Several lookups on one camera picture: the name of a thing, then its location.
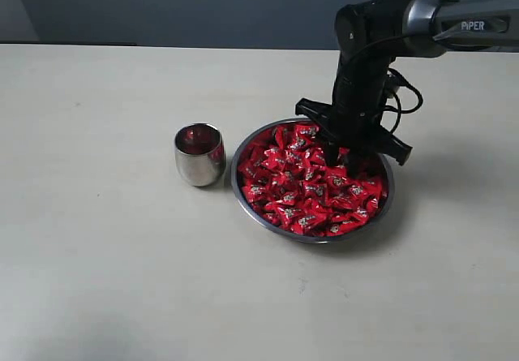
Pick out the red wrapped candy left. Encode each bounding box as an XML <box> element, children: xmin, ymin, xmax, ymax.
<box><xmin>241</xmin><ymin>184</ymin><xmax>269</xmax><ymax>204</ymax></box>

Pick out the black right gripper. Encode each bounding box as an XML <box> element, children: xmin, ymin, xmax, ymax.
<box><xmin>295</xmin><ymin>53</ymin><xmax>412</xmax><ymax>178</ymax></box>

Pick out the red wrapped candy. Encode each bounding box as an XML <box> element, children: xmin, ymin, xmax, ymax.
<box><xmin>294</xmin><ymin>122</ymin><xmax>320</xmax><ymax>143</ymax></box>
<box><xmin>360</xmin><ymin>176</ymin><xmax>384</xmax><ymax>200</ymax></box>
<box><xmin>291</xmin><ymin>214</ymin><xmax>326</xmax><ymax>235</ymax></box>
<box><xmin>241</xmin><ymin>184</ymin><xmax>269</xmax><ymax>204</ymax></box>

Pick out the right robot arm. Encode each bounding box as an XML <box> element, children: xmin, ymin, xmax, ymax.
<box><xmin>295</xmin><ymin>0</ymin><xmax>518</xmax><ymax>172</ymax></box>

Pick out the stainless steel cup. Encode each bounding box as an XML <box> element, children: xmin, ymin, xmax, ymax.
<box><xmin>173</xmin><ymin>122</ymin><xmax>226</xmax><ymax>187</ymax></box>

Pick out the red wrapped candy top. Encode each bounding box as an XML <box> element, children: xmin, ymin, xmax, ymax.
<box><xmin>294</xmin><ymin>122</ymin><xmax>320</xmax><ymax>143</ymax></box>

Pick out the red wrapped candy bottom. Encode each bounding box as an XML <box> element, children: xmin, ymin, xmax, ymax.
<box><xmin>291</xmin><ymin>214</ymin><xmax>326</xmax><ymax>235</ymax></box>

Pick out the red wrapped candy right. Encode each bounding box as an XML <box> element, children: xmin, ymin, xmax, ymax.
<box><xmin>360</xmin><ymin>176</ymin><xmax>384</xmax><ymax>200</ymax></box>

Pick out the stainless steel plate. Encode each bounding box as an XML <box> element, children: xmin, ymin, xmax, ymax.
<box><xmin>230</xmin><ymin>118</ymin><xmax>395</xmax><ymax>244</ymax></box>

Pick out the black cable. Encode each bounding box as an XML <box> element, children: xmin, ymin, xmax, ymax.
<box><xmin>379</xmin><ymin>68</ymin><xmax>425</xmax><ymax>133</ymax></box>

